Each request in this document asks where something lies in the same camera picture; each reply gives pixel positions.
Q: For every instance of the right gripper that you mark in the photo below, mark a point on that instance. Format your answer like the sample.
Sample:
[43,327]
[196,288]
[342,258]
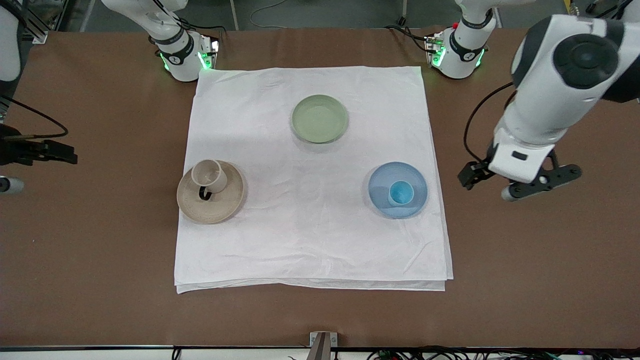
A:
[14,151]

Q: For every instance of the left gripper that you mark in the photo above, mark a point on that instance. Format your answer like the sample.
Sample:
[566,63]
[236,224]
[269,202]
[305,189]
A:
[472,173]

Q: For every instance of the blue cup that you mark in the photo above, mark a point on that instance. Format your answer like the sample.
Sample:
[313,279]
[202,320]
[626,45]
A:
[401,193]

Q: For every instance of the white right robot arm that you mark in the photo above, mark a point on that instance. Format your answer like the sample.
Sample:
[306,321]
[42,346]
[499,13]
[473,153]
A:
[175,50]

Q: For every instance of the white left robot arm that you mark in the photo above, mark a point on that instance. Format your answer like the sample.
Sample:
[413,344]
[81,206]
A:
[560,85]

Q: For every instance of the blue plate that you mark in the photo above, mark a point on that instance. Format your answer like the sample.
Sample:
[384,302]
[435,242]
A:
[385,177]

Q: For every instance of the green plate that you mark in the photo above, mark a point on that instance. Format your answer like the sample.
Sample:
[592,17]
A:
[320,119]

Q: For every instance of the beige gray plate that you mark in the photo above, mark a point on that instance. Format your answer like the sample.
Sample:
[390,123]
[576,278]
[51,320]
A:
[220,207]

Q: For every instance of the white cloth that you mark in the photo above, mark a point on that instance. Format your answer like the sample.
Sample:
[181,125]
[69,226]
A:
[310,235]

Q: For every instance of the aluminium frame profile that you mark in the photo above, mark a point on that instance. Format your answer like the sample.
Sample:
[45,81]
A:
[32,25]

